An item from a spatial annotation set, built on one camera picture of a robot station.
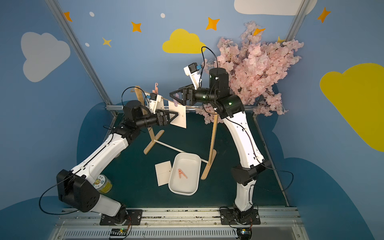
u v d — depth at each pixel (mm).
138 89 705
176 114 687
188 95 530
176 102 661
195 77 535
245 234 733
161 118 639
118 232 731
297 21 735
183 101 541
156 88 681
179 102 556
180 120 718
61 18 721
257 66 613
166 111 694
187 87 529
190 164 926
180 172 899
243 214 633
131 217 743
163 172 913
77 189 404
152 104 658
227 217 744
